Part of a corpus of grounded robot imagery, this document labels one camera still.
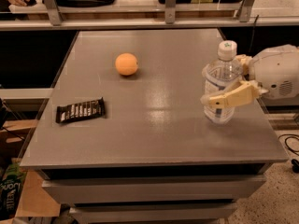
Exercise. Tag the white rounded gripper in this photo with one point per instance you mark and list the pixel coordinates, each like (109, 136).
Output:
(277, 72)

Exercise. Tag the clear plastic water bottle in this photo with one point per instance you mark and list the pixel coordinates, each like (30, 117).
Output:
(220, 74)

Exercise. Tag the upper grey drawer front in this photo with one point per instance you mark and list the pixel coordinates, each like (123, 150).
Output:
(153, 189)

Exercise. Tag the grey drawer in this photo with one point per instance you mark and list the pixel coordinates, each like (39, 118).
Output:
(152, 213)
(153, 189)

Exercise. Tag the orange fruit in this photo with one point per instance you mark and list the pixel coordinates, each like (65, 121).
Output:
(126, 64)

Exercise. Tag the lower grey drawer front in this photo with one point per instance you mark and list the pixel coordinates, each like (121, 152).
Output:
(152, 213)

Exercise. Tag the black snack bar wrapper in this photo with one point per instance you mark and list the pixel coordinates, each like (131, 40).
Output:
(81, 111)

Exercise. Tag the black computer mouse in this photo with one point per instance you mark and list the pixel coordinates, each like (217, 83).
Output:
(30, 3)

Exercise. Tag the brown cardboard box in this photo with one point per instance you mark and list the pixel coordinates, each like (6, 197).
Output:
(35, 205)

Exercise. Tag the green drink carton pack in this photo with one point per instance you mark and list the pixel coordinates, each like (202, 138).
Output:
(10, 190)

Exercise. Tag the right metal shelf bracket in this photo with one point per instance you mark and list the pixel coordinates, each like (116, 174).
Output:
(243, 14)

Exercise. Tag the metal shelf bracket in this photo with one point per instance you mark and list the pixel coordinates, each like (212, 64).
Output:
(243, 14)
(53, 12)
(170, 11)

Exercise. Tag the middle metal shelf bracket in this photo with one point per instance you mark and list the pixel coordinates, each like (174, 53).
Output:
(170, 11)

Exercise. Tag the left metal shelf bracket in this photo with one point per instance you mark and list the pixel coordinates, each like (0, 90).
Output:
(53, 12)

